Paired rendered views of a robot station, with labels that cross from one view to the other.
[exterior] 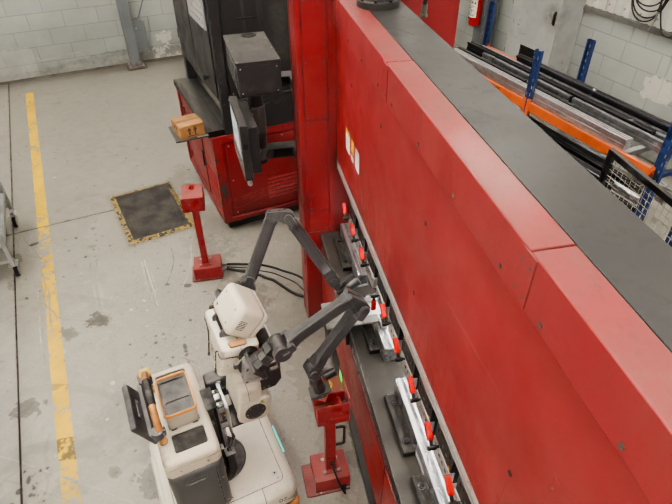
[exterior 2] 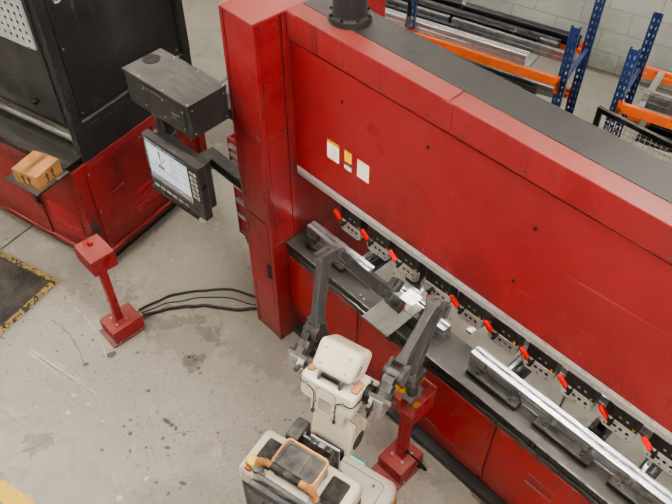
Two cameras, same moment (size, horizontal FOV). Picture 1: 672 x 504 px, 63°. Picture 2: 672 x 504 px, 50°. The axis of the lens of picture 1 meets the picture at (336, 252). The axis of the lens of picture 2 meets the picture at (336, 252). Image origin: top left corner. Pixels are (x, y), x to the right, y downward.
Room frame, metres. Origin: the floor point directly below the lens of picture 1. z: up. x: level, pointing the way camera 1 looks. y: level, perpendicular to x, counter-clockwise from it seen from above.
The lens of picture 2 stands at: (0.15, 1.39, 3.90)
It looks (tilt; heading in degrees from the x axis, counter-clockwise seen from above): 47 degrees down; 328
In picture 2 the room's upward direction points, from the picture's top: straight up
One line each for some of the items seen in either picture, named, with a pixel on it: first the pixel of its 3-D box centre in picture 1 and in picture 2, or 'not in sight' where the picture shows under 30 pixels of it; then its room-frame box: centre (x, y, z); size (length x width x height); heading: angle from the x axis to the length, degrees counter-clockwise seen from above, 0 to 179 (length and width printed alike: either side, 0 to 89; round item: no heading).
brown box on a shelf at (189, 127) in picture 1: (187, 125); (34, 168); (4.00, 1.18, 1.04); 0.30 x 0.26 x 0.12; 26
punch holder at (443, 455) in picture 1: (453, 451); (583, 386); (1.03, -0.40, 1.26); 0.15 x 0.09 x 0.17; 11
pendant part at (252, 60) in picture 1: (257, 115); (185, 144); (3.12, 0.48, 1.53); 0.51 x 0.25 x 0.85; 16
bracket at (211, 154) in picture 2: (289, 159); (216, 175); (3.20, 0.31, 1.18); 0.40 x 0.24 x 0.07; 11
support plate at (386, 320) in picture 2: (349, 312); (392, 312); (1.95, -0.07, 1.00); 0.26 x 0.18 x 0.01; 101
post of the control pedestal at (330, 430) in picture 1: (329, 437); (404, 430); (1.63, 0.04, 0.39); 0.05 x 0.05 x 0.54; 13
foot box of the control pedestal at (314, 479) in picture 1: (325, 471); (397, 462); (1.62, 0.07, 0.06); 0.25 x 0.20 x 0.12; 103
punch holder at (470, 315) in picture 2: (402, 325); (474, 306); (1.61, -0.28, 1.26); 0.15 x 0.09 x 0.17; 11
